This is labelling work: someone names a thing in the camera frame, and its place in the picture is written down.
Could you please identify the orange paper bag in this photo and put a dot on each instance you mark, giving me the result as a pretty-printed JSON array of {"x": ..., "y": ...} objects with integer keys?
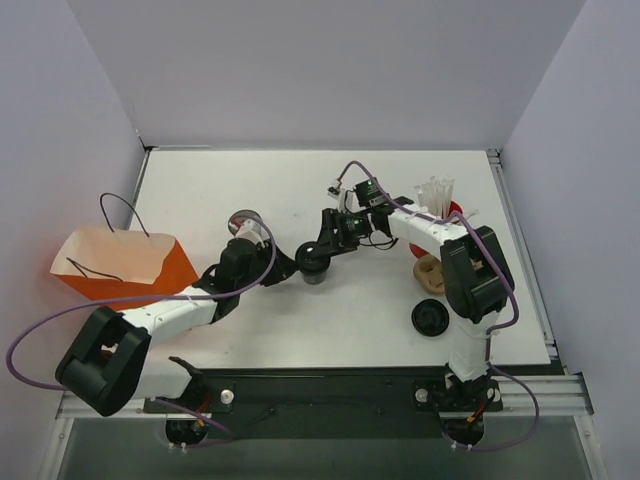
[{"x": 100, "y": 264}]

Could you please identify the black cup lid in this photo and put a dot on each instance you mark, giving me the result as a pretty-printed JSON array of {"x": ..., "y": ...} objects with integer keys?
[
  {"x": 308, "y": 261},
  {"x": 430, "y": 318}
]

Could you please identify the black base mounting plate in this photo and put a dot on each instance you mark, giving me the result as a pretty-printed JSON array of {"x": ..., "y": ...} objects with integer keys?
[{"x": 316, "y": 422}]

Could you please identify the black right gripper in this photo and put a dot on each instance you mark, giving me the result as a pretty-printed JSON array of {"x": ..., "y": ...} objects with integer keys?
[{"x": 327, "y": 228}]

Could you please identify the black cup lid on table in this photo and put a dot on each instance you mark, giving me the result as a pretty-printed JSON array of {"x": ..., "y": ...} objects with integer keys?
[{"x": 430, "y": 318}]

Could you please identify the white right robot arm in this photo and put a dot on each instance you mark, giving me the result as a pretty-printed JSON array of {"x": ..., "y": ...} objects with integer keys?
[{"x": 476, "y": 279}]

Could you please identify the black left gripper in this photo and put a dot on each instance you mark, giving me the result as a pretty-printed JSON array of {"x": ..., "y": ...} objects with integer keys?
[{"x": 273, "y": 261}]

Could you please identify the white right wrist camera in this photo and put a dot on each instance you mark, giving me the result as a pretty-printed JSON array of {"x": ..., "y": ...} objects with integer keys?
[{"x": 344, "y": 197}]

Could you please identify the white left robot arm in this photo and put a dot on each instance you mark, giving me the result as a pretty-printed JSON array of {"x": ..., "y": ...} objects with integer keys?
[{"x": 107, "y": 366}]

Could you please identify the aluminium frame rail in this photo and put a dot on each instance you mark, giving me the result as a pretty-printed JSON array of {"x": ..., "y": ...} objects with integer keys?
[{"x": 556, "y": 395}]

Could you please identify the brown cardboard cup carrier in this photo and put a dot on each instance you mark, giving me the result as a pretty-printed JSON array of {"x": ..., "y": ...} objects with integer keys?
[{"x": 427, "y": 270}]

